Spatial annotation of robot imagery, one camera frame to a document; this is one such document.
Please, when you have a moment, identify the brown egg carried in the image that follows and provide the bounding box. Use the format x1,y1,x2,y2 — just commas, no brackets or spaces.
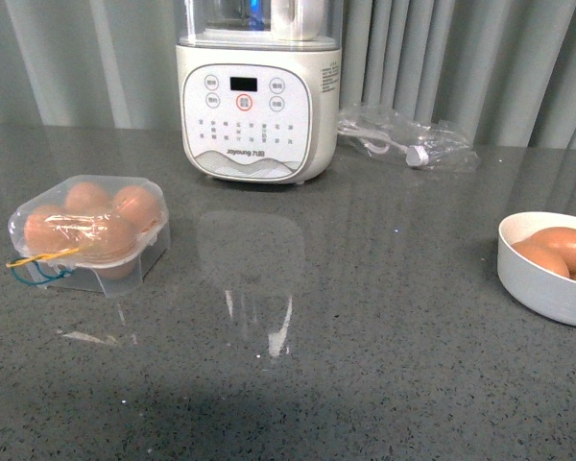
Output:
79,214,136,265

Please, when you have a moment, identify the brown egg back right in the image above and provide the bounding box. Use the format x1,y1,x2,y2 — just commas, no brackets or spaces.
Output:
112,185,162,232

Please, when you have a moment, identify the clear plastic egg box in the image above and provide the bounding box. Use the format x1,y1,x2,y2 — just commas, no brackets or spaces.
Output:
6,175,170,298

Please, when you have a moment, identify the clear plastic bag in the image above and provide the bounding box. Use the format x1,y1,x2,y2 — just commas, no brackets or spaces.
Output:
338,104,480,173

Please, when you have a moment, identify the white round bowl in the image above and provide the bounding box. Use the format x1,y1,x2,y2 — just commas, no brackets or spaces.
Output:
497,211,576,327

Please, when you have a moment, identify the white power cable plug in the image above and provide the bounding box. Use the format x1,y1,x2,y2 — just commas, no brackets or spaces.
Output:
338,120,430,168

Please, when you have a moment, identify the yellow rubber band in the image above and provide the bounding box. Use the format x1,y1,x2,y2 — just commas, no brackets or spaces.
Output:
6,248,80,269

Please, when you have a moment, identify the blue rubber band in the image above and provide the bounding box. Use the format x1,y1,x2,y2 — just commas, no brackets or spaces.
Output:
6,259,74,287

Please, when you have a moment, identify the brown egg back left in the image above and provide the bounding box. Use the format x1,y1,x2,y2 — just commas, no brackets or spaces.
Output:
64,182,111,214

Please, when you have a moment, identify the grey curtain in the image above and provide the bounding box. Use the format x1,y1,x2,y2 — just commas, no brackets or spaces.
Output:
0,1,576,149

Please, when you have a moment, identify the white Joyoung blender appliance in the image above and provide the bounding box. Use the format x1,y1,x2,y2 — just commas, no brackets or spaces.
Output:
176,1,344,184

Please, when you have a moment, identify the brown egg front left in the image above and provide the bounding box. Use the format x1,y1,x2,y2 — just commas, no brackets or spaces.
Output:
24,205,83,255

